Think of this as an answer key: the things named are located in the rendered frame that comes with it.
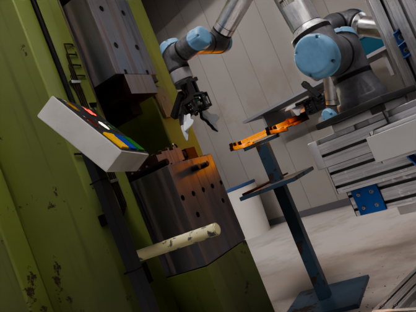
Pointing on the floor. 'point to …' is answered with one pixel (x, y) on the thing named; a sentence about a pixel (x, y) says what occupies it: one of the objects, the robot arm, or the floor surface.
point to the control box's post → (121, 237)
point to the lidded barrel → (249, 210)
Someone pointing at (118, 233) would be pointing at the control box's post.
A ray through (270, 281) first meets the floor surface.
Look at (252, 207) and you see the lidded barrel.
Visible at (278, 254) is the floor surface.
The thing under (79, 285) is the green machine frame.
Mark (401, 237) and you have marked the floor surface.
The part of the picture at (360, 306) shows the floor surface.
